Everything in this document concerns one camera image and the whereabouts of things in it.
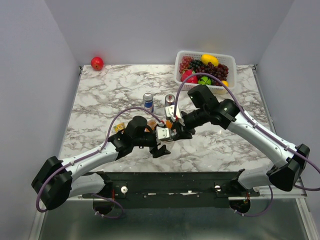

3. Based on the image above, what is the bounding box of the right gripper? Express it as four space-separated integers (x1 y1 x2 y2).
170 107 208 141

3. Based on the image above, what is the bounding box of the silver jar lid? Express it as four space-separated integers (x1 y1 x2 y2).
169 129 176 141

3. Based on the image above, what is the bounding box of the orange juice bottle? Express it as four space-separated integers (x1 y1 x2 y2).
147 119 157 130
165 120 173 129

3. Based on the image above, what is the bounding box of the clear glass jar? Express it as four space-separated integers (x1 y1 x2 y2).
161 140 174 146

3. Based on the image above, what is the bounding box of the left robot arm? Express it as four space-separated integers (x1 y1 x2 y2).
31 116 172 213

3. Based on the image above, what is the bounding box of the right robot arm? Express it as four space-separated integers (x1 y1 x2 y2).
172 85 310 196

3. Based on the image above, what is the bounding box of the blue silver energy can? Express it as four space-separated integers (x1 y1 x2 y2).
164 94 176 108

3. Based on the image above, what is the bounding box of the yellow candy packet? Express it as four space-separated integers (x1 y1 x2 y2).
113 122 126 133

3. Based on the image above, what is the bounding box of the blue energy can left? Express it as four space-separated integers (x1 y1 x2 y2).
143 92 154 113

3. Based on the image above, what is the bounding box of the red dragon fruit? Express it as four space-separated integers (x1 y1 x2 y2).
180 69 199 85

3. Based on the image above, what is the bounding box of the green round fruit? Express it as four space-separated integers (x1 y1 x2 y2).
198 76 212 86

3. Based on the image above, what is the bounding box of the light red grape bunch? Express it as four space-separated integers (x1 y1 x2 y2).
179 56 194 74

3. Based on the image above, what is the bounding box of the black grape bunch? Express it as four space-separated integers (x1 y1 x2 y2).
188 59 204 72

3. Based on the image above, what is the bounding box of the dark red grape bunch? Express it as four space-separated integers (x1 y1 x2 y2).
196 63 229 86

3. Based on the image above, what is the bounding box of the white plastic fruit basket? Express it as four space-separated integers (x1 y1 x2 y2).
174 50 237 95

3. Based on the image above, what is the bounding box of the red apple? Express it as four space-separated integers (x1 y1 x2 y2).
90 56 104 71

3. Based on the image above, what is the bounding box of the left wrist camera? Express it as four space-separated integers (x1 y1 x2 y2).
155 126 173 143

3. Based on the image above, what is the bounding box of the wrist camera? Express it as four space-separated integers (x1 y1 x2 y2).
155 126 173 143
164 105 183 124

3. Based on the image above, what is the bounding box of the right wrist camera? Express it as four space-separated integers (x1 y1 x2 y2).
164 105 183 124

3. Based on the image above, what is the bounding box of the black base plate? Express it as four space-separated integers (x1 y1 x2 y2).
51 171 291 210

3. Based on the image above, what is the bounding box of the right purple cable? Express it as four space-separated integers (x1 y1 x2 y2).
173 72 320 217

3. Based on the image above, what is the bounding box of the purple cable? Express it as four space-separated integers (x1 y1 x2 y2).
36 106 166 220
173 72 320 217

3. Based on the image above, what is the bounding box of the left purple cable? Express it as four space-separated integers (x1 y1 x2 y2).
36 106 166 220

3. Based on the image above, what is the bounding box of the aluminium rail frame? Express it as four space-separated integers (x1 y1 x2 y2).
30 186 319 240

